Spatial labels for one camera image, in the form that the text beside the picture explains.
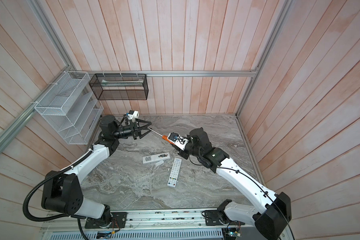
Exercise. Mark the horizontal aluminium frame bar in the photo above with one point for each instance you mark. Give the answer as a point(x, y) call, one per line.
point(171, 73)

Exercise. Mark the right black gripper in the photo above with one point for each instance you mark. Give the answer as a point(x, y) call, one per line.
point(183, 154)

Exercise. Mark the white remote control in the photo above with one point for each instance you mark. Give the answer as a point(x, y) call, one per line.
point(156, 158)
point(173, 178)

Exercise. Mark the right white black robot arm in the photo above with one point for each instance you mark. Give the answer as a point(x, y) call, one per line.
point(270, 212)

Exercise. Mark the left aluminium frame bar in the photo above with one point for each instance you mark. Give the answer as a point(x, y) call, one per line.
point(9, 134)

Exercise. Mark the black wire mesh basket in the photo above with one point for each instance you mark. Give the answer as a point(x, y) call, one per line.
point(119, 86)

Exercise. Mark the white wire mesh shelf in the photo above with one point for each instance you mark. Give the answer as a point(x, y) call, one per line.
point(71, 110)

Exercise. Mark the white battery cover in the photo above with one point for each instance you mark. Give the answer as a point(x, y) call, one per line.
point(159, 163)

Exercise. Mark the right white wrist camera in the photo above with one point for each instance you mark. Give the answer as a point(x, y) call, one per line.
point(177, 140)

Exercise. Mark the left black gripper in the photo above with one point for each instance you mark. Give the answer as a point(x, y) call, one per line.
point(134, 127)

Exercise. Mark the orange handled screwdriver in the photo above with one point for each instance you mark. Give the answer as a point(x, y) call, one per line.
point(162, 136)

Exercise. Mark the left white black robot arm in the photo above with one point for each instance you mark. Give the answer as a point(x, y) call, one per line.
point(62, 192)

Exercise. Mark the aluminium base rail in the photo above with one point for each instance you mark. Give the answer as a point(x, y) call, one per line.
point(178, 218)

